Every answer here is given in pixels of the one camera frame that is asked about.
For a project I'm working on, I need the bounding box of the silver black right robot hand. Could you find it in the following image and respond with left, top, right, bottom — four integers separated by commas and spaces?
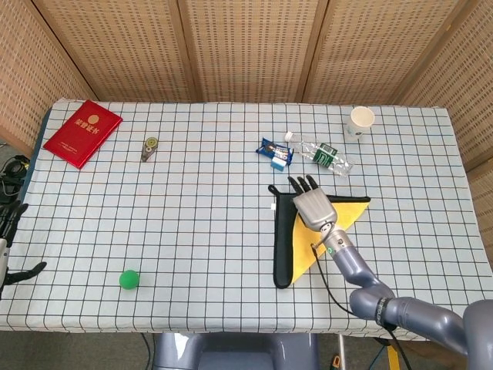
287, 174, 340, 232

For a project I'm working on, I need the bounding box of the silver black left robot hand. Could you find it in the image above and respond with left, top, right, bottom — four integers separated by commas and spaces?
0, 203, 48, 286

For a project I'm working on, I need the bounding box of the yellow and black cloth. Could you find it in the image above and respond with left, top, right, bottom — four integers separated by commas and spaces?
267, 184, 371, 290

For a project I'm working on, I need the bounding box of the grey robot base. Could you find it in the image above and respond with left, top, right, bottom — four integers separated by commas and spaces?
153, 333, 320, 370

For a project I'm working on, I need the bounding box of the clear bottle with green label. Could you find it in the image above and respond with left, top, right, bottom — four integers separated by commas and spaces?
284, 131, 354, 178

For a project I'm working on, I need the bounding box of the blue cookie snack pack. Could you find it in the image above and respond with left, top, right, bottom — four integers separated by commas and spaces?
256, 137, 295, 166

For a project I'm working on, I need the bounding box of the white black checked tablecloth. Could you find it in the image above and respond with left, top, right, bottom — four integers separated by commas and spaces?
0, 99, 493, 342

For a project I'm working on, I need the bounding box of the green ball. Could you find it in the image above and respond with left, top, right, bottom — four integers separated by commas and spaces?
119, 269, 140, 291

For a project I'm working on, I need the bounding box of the red certificate booklet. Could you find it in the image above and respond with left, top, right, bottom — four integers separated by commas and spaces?
42, 99, 124, 170

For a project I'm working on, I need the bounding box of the woven wooden screen panel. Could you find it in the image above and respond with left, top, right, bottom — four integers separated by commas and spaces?
0, 0, 98, 150
176, 0, 329, 104
396, 0, 493, 267
33, 0, 202, 103
303, 0, 465, 106

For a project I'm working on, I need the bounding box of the olive correction tape dispenser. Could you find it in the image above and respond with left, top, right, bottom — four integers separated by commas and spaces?
139, 136, 159, 163

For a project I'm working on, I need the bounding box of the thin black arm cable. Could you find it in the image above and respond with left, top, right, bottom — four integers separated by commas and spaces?
310, 241, 410, 370

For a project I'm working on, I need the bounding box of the black cable bundle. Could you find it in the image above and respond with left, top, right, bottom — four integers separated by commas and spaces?
0, 153, 32, 205

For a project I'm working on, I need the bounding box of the yellow strap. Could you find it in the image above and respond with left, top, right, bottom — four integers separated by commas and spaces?
386, 341, 402, 370

